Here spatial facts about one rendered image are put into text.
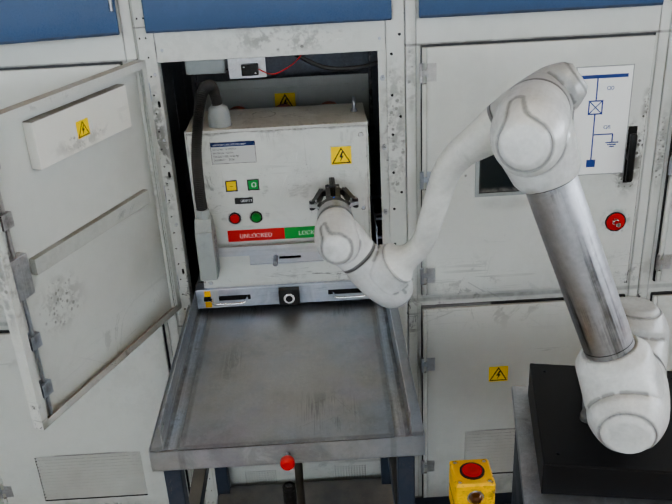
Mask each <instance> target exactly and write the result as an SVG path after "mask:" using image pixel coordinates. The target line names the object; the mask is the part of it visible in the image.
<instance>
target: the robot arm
mask: <svg viewBox="0 0 672 504"><path fill-rule="evenodd" d="M587 88H588V85H587V83H586V82H585V80H584V79H583V77H582V76H581V74H580V73H579V72H578V70H577V69H576V67H575V66H574V65H573V64H572V63H567V62H559V63H554V64H551V65H548V66H545V67H542V68H540V69H539V70H537V71H535V72H533V73H532V74H530V75H528V76H527V77H525V78H524V79H522V80H521V81H519V82H518V83H516V84H515V85H513V86H512V87H511V88H509V89H508V90H506V91H505V92H504V93H503V94H502V95H501V96H499V97H498V98H497V99H496V100H495V101H494V102H492V103H491V104H490V105H489V106H487V107H486V108H485V109H484V110H483V111H482V112H481V113H480V114H479V115H478V116H477V117H476V119H475V120H473V121H472V122H471V123H470V124H469V125H468V126H467V127H466V128H465V129H464V130H463V131H462V132H461V133H460V134H459V135H457V136H456V137H455V138H454V139H453V140H452V141H451V142H450V143H449V144H448V145H447V146H446V148H445V149H444V150H443V151H442V153H441V154H440V156H439V157H438V159H437V161H436V163H435V165H434V167H433V169H432V172H431V174H430V178H429V181H428V185H427V188H426V192H425V196H424V200H423V203H422V207H421V211H420V215H419V219H418V222H417V226H416V230H415V232H414V235H413V236H412V238H411V239H410V240H409V241H408V242H407V243H405V244H403V245H395V244H393V243H388V244H385V245H382V244H379V245H377V244H375V243H374V242H373V241H372V239H371V238H370V237H369V236H368V235H367V234H366V232H365V231H364V230H363V229H362V227H361V226H360V224H359V223H358V221H356V220H355V219H354V218H353V214H352V210H351V207H354V208H358V207H359V205H358V198H357V197H355V196H353V195H352V193H351V192H350V191H349V190H348V189H347V188H346V187H342V188H340V187H339V184H335V179H334V177H329V185H328V184H327V185H325V189H324V190H323V189H322V188H320V189H319V190H318V191H317V193H316V195H315V196H314V198H313V199H312V200H310V201H309V208H310V210H311V211H313V210H315V209H318V213H317V222H316V225H315V230H314V239H315V244H316V248H317V250H318V252H319V254H320V255H321V257H322V258H323V259H324V260H325V261H327V262H328V263H331V264H333V265H336V266H338V267H339V268H340V269H341V270H342V271H343V272H344V273H345V274H346V275H347V276H348V277H349V279H350V280H351V282H352V283H353V284H354V285H355V286H356V287H357V288H358V289H359V290H360V291H361V292H362V293H364V294H365V295H366V296H367V297H368V298H369V299H371V300H372V301H373V302H375V303H377V304H378V305H380V306H382V307H385V308H388V309H394V308H399V307H402V306H403V305H405V304H406V303H407V302H408V301H409V300H410V298H411V296H412V294H413V283H412V280H411V279H412V276H413V270H414V268H415V267H416V266H418V265H419V264H420V263H421V262H422V261H423V260H424V259H425V258H426V257H427V256H428V254H429V253H430V252H431V250H432V249H433V247H434V245H435V243H436V241H437V238H438V236H439V233H440V230H441V227H442V224H443V221H444V218H445V216H446V213H447V210H448V207H449V204H450V201H451V198H452V195H453V192H454V190H455V187H456V184H457V182H458V180H459V178H460V177H461V175H462V174H463V173H464V171H465V170H466V169H467V168H469V167H470V166H471V165H473V164H474V163H476V162H478V161H480V160H483V159H485V158H487V157H490V156H492V155H494V156H495V158H496V160H497V161H498V162H499V164H500V165H501V166H502V167H503V169H504V170H505V172H506V174H507V175H508V177H509V179H510V180H511V182H512V184H513V185H514V186H515V187H516V188H517V189H518V190H519V191H521V192H522V193H525V194H526V196H527V199H528V202H529V204H530V207H531V210H532V213H533V215H534V218H535V221H536V224H537V226H538V229H539V232H540V234H541V237H542V240H543V243H544V245H545V248H546V251H547V254H548V256H549V259H550V262H551V264H552V267H553V270H554V273H555V275H556V278H557V281H558V283H559V286H560V289H561V292H562V294H563V297H564V300H565V303H566V305H567V308H568V311H569V313H570V316H571V319H572V322H573V324H574V327H575V330H576V332H577V335H578V338H579V341H580V343H581V346H582V349H581V350H580V352H579V354H578V356H577V358H576V361H575V369H576V373H577V377H578V381H579V385H580V389H581V393H582V408H583V409H582V411H581V413H580V420H581V421H582V422H584V423H587V424H588V425H589V427H590V429H591V431H592V432H593V434H594V435H595V436H596V438H597V439H598V440H599V441H600V442H601V443H602V444H603V445H604V446H605V447H607V448H608V449H610V450H612V451H615V452H620V453H624V454H635V453H639V452H642V451H644V450H646V449H650V448H652V447H653V446H654V445H656V444H657V443H658V442H659V440H660V439H661V438H662V436H663V435H664V433H665V431H666V429H667V427H668V424H669V420H670V391H669V384H668V380H667V363H668V346H669V336H670V331H669V326H668V323H667V321H666V318H665V316H664V314H663V312H662V310H661V309H660V308H658V307H657V306H656V305H655V304H654V303H653V302H651V301H649V300H647V299H644V298H640V297H630V296H628V297H621V298H620V297H619V294H618V291H617V288H616V285H615V282H614V279H613V276H612V273H611V271H610V268H609V265H608V262H607V259H606V256H605V253H604V250H603V247H602V244H601V241H600V238H599V235H598V233H597V230H596V227H595V224H594V221H593V218H592V215H591V212H590V209H589V206H588V203H587V200H586V198H585V195H584V192H583V189H582V186H581V183H580V180H579V177H578V173H579V171H580V167H581V157H580V152H579V147H578V142H577V137H576V131H575V125H574V121H573V119H572V117H571V116H572V114H573V111H574V110H575V109H577V108H578V107H579V105H580V104H581V102H582V101H583V99H584V98H585V96H586V94H587ZM341 195H342V196H343V198H344V199H345V200H344V199H343V198H341ZM324 196H326V199H325V200H323V198H324ZM331 196H332V197H331ZM322 200H323V201H322ZM321 201H322V202H321Z"/></svg>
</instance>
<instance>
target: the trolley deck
mask: <svg viewBox="0 0 672 504"><path fill-rule="evenodd" d="M190 307H191V306H189V305H188V308H187V312H186V315H185V319H184V323H183V326H182V330H181V333H180V337H179V341H178V344H177V348H176V352H175V355H174V359H173V363H172V366H171V370H170V374H169V377H168V381H167V385H166V388H165V392H164V395H163V399H162V403H161V406H160V410H159V414H158V417H157V421H156V425H155V428H154V432H153V436H152V439H151V443H150V446H149V450H148V452H149V457H150V463H151V468H152V472H156V471H173V470H189V469H206V468H222V467H239V466H255V465H272V464H280V461H281V458H282V457H283V456H286V453H287V452H289V453H290V456H292V457H293V458H294V460H295V463H305V462H321V461H338V460H354V459H371V458H388V457H404V456H421V455H425V432H424V427H423V423H422V418H421V413H420V408H419V404H418V399H417V394H416V390H415V385H414V380H413V376H412V371H411V366H410V362H409V357H408V352H407V347H406V343H405V338H404V333H403V329H402V324H401V319H400V315H399V310H398V308H394V309H391V314H392V319H393V324H394V329H395V334H396V339H397V344H398V350H399V355H400V360H401V365H402V370H403V375H404V380H405V385H406V391H407V396H408V401H409V406H410V411H411V427H412V432H413V436H406V437H395V433H394V426H393V420H392V414H391V407H390V401H389V395H388V389H387V382H386V376H385V370H384V363H383V357H382V351H381V344H380V338H379V332H378V326H377V319H376V313H375V307H374V302H373V301H372V300H371V299H356V300H339V301H322V302H304V303H300V304H299V305H282V306H280V305H279V304H270V305H253V306H236V307H219V308H210V310H209V315H208V319H207V324H206V328H205V333H204V337H203V342H202V346H201V351H200V355H199V360H198V364H197V369H196V373H195V378H194V382H193V387H192V391H191V396H190V400H189V405H188V409H187V414H186V418H185V423H184V427H183V432H182V436H181V441H180V445H179V450H173V451H160V450H161V446H162V444H161V438H160V432H159V427H158V426H159V422H160V418H161V415H162V411H163V407H164V404H165V400H166V396H167V392H168V389H169V385H170V381H171V377H172V374H173V370H174V366H175V363H176V359H177V355H178V351H179V348H180V344H181V340H182V336H183V333H184V329H185V325H186V322H187V318H188V314H189V310H190Z"/></svg>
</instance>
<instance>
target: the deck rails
mask: <svg viewBox="0 0 672 504"><path fill-rule="evenodd" d="M196 288H197V285H196ZM196 288H195V292H194V295H193V299H192V303H191V307H190V310H189V314H188V318H187V322H186V325H185V329H184V333H183V336H182V340H181V344H180V348H179V351H178V355H177V359H176V363H175V366H174V370H173V374H172V377H171V381H170V385H169V389H168V392H167V396H166V400H165V404H164V407H163V411H162V415H161V418H160V422H159V426H158V427H159V432H160V438H161V444H162V446H161V450H160V451H173V450H179V445H180V441H181V436H182V432H183V427H184V423H185V418H186V414H187V409H188V405H189V400H190V396H191V391H192V387H193V382H194V378H195V373H196V369H197V364H198V360H199V355H200V351H201V346H202V342H203V337H204V333H205V328H206V324H207V319H208V315H209V310H210V308H201V309H198V305H197V298H196ZM374 307H375V313H376V319H377V326H378V332H379V338H380V344H381V351H382V357H383V363H384V370H385V376H386V382H387V389H388V395H389V401H390V407H391V414H392V420H393V426H394V433H395V437H406V436H413V432H412V427H411V411H410V406H409V401H408V396H407V391H406V385H405V380H404V375H403V370H402V365H401V360H400V355H399V350H398V344H397V339H396V334H395V329H394V324H393V319H392V314H391V309H388V308H385V307H382V306H380V305H378V304H377V303H375V302H374ZM162 424H163V427H162Z"/></svg>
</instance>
